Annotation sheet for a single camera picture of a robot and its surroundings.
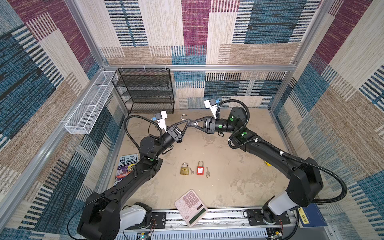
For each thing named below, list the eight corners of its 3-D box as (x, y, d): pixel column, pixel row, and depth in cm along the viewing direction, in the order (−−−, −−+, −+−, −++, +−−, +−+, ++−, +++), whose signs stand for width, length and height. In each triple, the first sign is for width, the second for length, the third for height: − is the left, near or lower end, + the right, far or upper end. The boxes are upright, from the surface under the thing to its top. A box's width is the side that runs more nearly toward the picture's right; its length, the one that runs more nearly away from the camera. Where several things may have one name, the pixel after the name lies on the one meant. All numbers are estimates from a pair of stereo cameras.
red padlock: (196, 175, 90) (196, 173, 88) (196, 161, 95) (196, 160, 94) (204, 175, 90) (204, 173, 88) (203, 161, 95) (203, 160, 94)
